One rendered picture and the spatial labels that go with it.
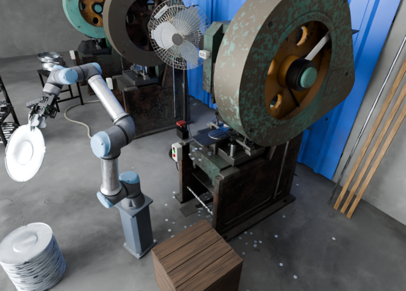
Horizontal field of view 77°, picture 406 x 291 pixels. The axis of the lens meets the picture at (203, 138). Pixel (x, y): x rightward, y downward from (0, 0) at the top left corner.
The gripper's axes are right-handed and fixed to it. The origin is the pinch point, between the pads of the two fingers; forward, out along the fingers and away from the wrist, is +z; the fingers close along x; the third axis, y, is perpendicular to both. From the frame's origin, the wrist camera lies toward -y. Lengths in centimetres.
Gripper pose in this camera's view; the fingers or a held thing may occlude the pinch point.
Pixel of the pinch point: (31, 128)
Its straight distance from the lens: 156.6
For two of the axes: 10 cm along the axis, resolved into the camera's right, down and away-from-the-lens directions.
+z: -2.9, 9.4, -1.8
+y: 9.2, 2.2, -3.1
